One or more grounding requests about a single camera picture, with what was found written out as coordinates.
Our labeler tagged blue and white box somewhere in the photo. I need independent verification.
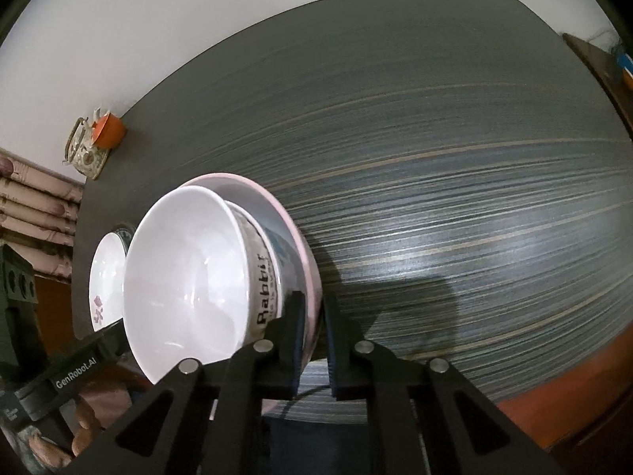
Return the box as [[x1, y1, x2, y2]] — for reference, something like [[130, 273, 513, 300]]
[[610, 44, 633, 77]]

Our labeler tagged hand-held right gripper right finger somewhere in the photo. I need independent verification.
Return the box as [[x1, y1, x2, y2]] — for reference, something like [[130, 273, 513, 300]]
[[322, 296, 559, 475]]

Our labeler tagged orange teacup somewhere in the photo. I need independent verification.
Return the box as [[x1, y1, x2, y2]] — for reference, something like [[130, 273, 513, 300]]
[[92, 114, 126, 150]]

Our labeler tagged white bowl with black print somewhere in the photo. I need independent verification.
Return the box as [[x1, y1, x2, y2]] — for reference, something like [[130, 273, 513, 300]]
[[222, 200, 286, 352]]

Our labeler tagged white plate with pink flowers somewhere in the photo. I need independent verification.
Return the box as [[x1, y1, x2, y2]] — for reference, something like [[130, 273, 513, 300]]
[[89, 232, 130, 332]]

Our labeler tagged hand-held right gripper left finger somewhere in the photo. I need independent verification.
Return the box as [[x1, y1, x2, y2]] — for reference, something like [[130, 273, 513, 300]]
[[69, 291, 306, 475]]

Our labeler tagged blue floral plate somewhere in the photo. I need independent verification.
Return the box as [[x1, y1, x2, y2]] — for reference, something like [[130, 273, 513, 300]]
[[111, 226, 137, 251]]

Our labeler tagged plain white bowl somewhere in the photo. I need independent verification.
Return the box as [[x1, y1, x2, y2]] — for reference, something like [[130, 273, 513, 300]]
[[123, 185, 249, 386]]

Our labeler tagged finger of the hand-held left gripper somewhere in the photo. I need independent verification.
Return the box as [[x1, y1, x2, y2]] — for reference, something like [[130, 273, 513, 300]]
[[100, 320, 129, 357]]

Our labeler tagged floral ceramic teapot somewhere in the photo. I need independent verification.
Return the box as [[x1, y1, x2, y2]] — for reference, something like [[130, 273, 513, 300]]
[[63, 108, 112, 180]]

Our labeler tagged person's left hand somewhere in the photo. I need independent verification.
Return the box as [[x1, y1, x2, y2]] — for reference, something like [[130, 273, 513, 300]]
[[27, 395, 106, 472]]

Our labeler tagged large pink bowl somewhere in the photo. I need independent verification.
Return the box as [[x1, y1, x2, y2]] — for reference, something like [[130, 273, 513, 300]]
[[178, 173, 326, 416]]

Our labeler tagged beige patterned curtain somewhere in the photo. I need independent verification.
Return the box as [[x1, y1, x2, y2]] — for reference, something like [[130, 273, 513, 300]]
[[0, 153, 86, 278]]

